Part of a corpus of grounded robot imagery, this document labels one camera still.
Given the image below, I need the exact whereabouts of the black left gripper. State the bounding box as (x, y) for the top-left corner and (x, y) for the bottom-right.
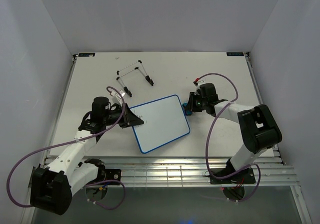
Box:
(103, 103), (144, 128)

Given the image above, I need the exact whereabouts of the blue whiteboard eraser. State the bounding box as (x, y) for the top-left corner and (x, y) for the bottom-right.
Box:
(182, 103), (192, 116)

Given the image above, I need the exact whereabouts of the blue framed whiteboard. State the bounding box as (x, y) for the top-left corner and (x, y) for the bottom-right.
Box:
(130, 94), (191, 154)

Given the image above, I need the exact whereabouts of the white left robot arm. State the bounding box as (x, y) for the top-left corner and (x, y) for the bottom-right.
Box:
(30, 97), (144, 215)

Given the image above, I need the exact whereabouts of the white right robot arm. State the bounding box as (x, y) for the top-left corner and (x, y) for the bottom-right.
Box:
(183, 83), (282, 184)

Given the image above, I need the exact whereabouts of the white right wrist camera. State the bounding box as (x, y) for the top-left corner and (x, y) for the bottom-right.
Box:
(193, 78), (205, 95)

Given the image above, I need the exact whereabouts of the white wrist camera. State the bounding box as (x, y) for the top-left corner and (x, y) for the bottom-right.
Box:
(193, 78), (205, 95)
(110, 90), (126, 106)

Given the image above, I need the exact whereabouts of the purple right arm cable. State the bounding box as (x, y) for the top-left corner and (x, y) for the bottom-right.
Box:
(193, 72), (262, 203)

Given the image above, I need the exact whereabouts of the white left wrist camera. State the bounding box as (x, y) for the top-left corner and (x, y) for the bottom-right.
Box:
(110, 90), (126, 106)

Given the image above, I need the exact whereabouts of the black wire board stand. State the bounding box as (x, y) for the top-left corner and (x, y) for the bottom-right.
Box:
(116, 60), (154, 97)

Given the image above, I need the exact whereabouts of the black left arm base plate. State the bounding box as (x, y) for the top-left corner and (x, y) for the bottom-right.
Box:
(102, 169), (122, 187)

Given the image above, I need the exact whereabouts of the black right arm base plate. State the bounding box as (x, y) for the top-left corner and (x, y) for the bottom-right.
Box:
(209, 168), (256, 185)

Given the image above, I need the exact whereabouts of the aluminium table edge rail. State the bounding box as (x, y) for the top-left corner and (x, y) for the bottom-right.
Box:
(102, 157), (300, 188)

